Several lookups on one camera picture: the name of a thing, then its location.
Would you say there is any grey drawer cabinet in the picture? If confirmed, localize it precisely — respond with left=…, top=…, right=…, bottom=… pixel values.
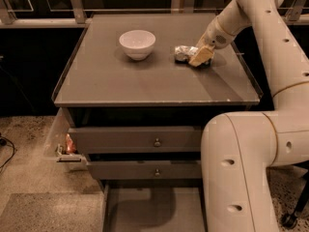
left=51, top=12, right=264, bottom=232

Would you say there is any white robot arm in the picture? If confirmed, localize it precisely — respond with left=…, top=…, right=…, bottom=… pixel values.
left=189, top=0, right=309, bottom=232

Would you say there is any grey bottom drawer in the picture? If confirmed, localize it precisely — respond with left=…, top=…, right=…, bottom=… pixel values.
left=100, top=179, right=207, bottom=232

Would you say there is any clear plastic side bin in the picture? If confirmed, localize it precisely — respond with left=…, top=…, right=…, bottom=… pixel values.
left=43, top=109, right=87, bottom=171

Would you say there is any crushed silver redbull can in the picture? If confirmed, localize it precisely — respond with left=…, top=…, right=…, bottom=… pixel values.
left=174, top=45, right=199, bottom=64

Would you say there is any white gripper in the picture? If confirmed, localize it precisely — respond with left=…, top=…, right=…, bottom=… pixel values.
left=189, top=18, right=234, bottom=67

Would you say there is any grey drawer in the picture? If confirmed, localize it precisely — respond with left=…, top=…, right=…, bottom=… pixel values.
left=87, top=152, right=201, bottom=180
left=100, top=179, right=207, bottom=232
left=67, top=108, right=207, bottom=155

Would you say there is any metal window railing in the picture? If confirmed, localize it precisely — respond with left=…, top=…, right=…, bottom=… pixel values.
left=0, top=0, right=309, bottom=29

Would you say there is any grey floor mat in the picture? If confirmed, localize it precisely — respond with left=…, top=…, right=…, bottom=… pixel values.
left=0, top=193, right=102, bottom=232

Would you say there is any orange snack packet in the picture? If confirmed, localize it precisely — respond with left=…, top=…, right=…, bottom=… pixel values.
left=66, top=133, right=76, bottom=154

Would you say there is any grey top drawer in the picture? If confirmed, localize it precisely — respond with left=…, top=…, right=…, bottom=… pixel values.
left=67, top=108, right=207, bottom=155

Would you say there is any grey middle drawer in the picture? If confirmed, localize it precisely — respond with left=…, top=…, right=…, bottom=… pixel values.
left=87, top=152, right=201, bottom=180

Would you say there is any black floor cable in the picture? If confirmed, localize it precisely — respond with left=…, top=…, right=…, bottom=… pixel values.
left=0, top=132, right=17, bottom=171

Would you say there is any black office chair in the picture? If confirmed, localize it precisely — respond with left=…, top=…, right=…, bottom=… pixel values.
left=280, top=164, right=309, bottom=230

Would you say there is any white ceramic bowl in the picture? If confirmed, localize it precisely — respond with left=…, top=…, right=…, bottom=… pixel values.
left=119, top=30, right=156, bottom=61

